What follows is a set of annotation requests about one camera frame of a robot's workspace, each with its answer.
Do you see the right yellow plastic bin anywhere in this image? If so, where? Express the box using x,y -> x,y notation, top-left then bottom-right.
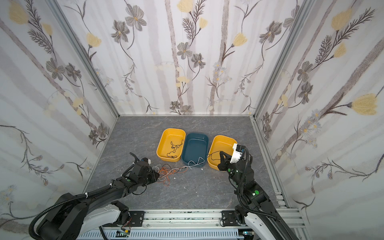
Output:
207,135 -> 237,170

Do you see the white cable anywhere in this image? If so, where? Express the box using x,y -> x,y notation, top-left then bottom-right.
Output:
151,155 -> 211,175

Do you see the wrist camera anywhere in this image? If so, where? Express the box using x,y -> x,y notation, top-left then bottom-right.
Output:
230,144 -> 247,164
141,158 -> 151,165

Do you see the white vented cable duct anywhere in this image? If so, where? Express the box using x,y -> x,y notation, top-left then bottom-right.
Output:
78,229 -> 244,240

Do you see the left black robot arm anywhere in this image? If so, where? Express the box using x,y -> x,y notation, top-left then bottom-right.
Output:
29,153 -> 160,240

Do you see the left yellow plastic bin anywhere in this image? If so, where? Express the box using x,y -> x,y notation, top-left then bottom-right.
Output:
156,128 -> 186,163

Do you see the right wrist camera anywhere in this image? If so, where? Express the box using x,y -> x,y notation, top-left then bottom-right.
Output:
230,144 -> 247,164

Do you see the teal plastic bin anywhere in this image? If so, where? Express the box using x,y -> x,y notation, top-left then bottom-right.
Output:
182,133 -> 209,167

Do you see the black cable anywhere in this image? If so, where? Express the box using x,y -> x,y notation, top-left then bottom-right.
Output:
166,139 -> 184,159

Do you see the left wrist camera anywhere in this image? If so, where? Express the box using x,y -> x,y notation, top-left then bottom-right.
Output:
141,158 -> 151,165

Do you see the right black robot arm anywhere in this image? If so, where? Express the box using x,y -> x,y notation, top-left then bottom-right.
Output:
218,145 -> 298,240

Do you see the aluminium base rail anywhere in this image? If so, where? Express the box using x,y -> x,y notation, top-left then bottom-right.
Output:
56,209 -> 310,240

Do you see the yellow plastic bin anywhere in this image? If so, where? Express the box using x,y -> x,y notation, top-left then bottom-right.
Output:
156,128 -> 186,163
207,135 -> 237,170

